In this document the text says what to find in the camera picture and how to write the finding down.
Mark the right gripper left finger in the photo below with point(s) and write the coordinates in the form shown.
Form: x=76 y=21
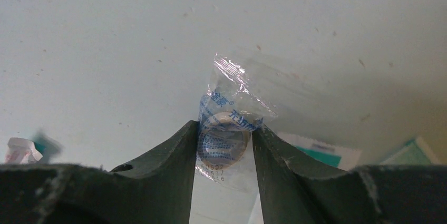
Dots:
x=155 y=187

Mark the white long gauze packet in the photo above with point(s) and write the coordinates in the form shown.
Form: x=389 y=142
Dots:
x=415 y=152

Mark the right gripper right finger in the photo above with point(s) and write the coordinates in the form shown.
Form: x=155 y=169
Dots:
x=296 y=188

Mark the teal medical gauze packet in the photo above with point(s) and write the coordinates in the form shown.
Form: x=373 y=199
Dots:
x=335 y=156

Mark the tape roll clear bag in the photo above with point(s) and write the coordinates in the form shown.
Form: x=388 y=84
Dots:
x=233 y=106

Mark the teal capped small tube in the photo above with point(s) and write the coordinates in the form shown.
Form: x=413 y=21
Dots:
x=39 y=149

